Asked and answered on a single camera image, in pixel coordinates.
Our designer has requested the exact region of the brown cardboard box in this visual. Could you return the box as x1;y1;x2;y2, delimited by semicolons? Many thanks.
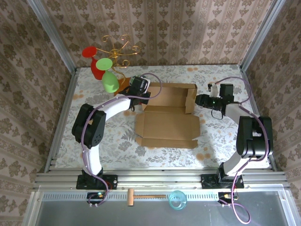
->
134;82;200;149

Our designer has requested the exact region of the green plastic wine glass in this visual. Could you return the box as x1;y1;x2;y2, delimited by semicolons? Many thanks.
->
95;58;118;94

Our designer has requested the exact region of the red plastic wine glass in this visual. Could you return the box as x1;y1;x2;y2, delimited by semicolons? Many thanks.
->
81;46;104;81

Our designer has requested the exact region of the small black controller board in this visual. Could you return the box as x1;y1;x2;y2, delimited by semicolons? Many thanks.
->
218;192;238;204
87;192;106;205

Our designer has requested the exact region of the wooden mallet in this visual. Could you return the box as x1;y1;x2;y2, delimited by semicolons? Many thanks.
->
127;188;166;207

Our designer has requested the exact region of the clear teal glass cup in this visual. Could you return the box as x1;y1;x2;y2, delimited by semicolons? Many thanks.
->
168;190;188;210

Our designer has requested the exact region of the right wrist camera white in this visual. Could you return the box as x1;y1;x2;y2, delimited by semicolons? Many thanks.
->
208;82;219;97

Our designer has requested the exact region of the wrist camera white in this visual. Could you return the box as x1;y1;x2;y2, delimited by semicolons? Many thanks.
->
131;75;151;93
208;82;219;97

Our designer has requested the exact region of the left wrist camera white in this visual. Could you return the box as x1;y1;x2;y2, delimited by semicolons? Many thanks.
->
131;75;151;93

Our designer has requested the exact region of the gold wire rack wooden base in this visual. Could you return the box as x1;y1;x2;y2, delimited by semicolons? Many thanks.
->
95;34;139;97

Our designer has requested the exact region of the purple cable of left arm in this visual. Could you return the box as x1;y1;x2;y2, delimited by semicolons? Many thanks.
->
80;73;163;208

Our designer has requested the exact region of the aluminium frame side rail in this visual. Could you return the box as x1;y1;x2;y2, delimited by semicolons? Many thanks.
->
44;68;79;174
239;65;278;170

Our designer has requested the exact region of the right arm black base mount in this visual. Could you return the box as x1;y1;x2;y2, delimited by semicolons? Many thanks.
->
201;174;245;189

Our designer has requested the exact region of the aluminium frame post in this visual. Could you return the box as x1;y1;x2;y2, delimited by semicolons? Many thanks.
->
239;0;286;69
27;0;78;71

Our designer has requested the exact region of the aluminium frame cross rail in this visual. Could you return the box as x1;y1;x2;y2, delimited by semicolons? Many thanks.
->
32;171;291;190

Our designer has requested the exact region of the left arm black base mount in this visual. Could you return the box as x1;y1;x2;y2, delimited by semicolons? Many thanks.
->
76;174;118;190

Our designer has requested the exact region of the grey slotted cable duct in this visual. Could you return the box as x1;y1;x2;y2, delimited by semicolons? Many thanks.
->
40;192;283;201

